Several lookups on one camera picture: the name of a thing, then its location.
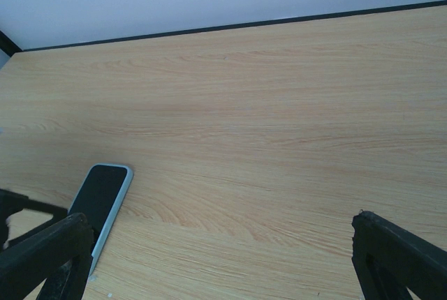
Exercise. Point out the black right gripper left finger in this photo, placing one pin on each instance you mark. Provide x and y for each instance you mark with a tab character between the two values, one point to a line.
58	258

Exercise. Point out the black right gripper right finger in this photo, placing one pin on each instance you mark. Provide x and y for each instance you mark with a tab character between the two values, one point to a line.
393	263

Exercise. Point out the light blue phone case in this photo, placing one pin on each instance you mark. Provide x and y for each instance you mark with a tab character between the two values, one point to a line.
97	247

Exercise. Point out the black smartphone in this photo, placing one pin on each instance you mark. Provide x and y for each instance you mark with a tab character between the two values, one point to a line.
98	193

